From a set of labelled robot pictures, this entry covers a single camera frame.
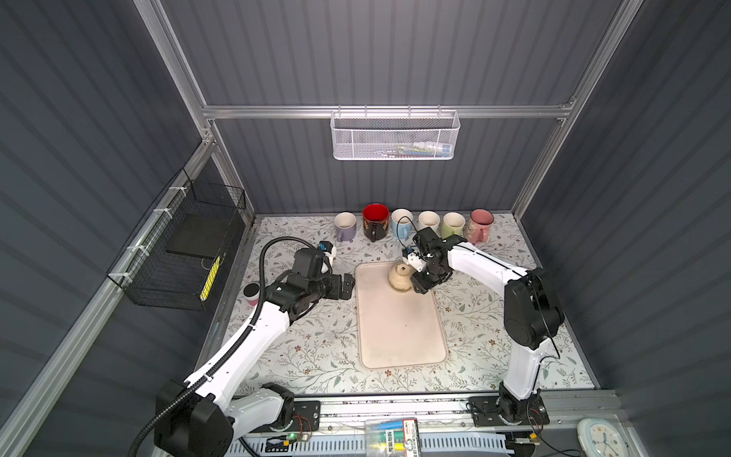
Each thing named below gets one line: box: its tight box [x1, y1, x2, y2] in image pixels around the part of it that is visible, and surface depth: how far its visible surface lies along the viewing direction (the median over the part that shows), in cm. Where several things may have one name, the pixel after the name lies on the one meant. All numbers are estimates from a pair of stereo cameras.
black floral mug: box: [362, 202, 391, 243], surface depth 108 cm
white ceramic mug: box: [416, 210, 441, 238], surface depth 111 cm
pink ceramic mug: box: [468, 208, 494, 245], surface depth 107 cm
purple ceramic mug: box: [334, 211, 357, 242], surface depth 111 cm
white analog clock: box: [576, 417, 630, 457], surface depth 69 cm
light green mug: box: [441, 211, 466, 239], surface depth 107 cm
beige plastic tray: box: [354, 260, 450, 370], surface depth 93 cm
